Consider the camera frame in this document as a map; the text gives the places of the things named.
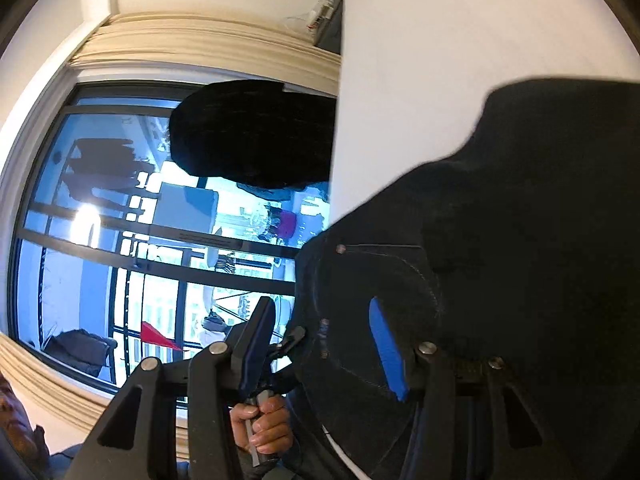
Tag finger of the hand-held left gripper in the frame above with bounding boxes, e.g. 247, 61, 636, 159
270, 326, 307, 361

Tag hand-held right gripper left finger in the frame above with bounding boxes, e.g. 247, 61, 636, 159
65, 296, 278, 480

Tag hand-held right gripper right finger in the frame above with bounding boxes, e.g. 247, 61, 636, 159
369, 297, 571, 480

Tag black denim pants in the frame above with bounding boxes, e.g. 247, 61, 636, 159
292, 77, 640, 480

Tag person's left hand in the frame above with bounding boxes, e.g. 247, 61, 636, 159
230, 395, 296, 457

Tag red flag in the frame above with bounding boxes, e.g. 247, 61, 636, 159
141, 322, 183, 352

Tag large glass window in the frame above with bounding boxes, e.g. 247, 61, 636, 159
10, 82, 331, 396

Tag cream curtain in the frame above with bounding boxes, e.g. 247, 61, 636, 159
67, 10, 343, 98
0, 332, 121, 431

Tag black hanging coat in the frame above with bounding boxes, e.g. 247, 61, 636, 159
169, 79, 337, 190

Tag person's head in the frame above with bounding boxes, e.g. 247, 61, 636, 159
0, 375, 48, 466

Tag bed with white sheet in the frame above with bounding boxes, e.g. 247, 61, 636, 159
320, 0, 640, 480

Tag grey nightstand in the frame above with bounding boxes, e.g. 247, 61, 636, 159
312, 0, 346, 53

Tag clear acrylic organizer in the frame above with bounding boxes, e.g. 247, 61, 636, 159
285, 0, 343, 36

